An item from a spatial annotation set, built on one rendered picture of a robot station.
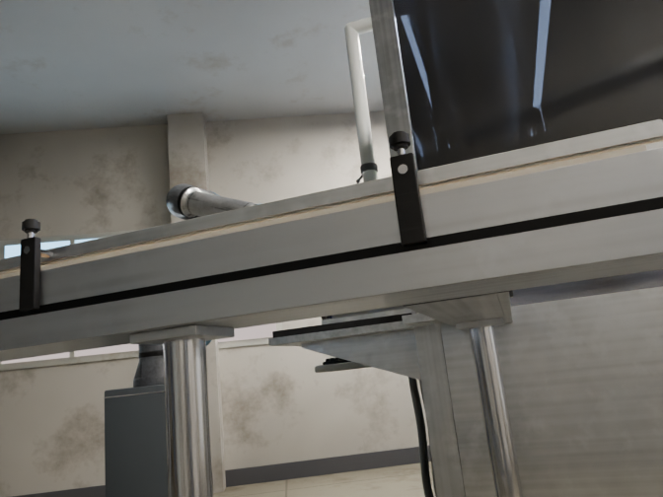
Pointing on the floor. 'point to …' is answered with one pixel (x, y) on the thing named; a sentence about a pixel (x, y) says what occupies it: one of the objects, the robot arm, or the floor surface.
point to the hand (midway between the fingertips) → (325, 321)
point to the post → (434, 354)
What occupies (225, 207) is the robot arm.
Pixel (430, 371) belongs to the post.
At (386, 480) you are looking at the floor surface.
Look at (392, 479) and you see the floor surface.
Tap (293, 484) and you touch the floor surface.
